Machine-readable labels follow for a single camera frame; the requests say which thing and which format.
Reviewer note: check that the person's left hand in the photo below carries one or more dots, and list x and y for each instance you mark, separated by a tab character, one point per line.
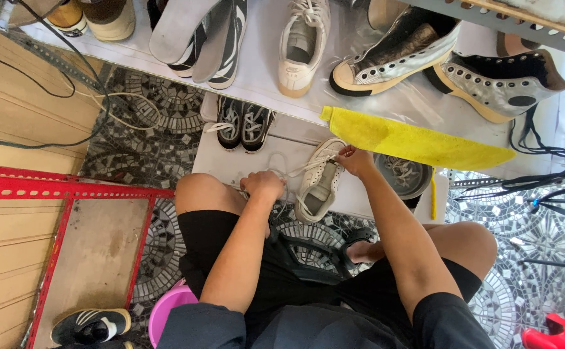
265	186

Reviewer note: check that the person's right hand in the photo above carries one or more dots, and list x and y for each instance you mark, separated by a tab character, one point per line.
360	162

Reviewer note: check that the person's left fingers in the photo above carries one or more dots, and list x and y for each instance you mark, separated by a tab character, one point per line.
252	182

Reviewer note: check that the person's right fingers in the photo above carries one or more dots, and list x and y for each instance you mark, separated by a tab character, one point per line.
346	156

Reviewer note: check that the white shoelace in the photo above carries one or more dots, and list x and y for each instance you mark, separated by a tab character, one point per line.
311	166

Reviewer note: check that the white low step board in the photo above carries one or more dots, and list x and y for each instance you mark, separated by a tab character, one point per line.
243	160

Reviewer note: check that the cream white low sneaker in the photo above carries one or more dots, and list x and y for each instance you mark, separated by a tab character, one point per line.
318	189

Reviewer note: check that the black sneaker with white laces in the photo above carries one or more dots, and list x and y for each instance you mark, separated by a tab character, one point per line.
255	128
229	123

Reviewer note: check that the grey sneaker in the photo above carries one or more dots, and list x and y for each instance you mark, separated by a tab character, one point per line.
403	177

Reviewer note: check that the yellow cloth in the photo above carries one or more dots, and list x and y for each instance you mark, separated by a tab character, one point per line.
408	140

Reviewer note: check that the yellow strip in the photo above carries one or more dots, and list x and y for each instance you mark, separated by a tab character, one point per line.
433	198

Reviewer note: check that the person's foot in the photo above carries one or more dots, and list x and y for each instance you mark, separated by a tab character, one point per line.
365	252

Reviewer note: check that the black plastic stool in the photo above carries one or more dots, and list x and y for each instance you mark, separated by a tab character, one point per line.
306	264

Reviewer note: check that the person's black shorts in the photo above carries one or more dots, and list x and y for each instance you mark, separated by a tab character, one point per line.
272	281

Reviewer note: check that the silver black high-top sneaker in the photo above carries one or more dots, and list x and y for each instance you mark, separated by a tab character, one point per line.
496	87
394	58

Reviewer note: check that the white sneaker with tan sole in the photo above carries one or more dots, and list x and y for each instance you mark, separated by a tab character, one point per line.
301	48

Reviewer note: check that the black and white sneaker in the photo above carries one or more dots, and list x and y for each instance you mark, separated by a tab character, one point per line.
185	65
234	53

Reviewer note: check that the grey shoe insole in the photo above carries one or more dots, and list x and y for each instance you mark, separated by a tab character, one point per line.
180	29
214	48

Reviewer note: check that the beige shoe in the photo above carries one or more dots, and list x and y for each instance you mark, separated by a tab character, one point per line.
384	12

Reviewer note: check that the white shelf board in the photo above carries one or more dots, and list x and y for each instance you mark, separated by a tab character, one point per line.
263	29

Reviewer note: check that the pink plastic basin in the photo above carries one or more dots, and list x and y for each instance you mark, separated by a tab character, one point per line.
166	310

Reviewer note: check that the person's dark grey shirt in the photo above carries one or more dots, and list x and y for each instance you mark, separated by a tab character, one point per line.
321	329

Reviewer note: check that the worn wooden rack board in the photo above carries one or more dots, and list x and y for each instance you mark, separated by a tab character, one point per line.
93	261

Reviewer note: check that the grey perforated metal shelf bar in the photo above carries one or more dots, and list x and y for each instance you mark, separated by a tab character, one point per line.
505	22

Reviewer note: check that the black tripod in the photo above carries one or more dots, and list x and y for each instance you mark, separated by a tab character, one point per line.
554	194

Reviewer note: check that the bundle of black shoelaces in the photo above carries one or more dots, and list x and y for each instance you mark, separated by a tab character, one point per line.
561	157

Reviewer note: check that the brown shoe with cream sole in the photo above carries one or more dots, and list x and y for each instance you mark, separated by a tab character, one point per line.
110	19

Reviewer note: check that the black sneaker with white stripes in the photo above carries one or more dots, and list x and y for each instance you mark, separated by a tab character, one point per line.
90	325

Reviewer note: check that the tan and black shoe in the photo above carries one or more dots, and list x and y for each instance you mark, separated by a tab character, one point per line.
66	17

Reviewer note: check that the red plastic object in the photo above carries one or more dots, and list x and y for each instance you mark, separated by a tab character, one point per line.
559	334

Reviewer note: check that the red metal rack frame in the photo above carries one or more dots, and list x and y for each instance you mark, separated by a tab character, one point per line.
44	186

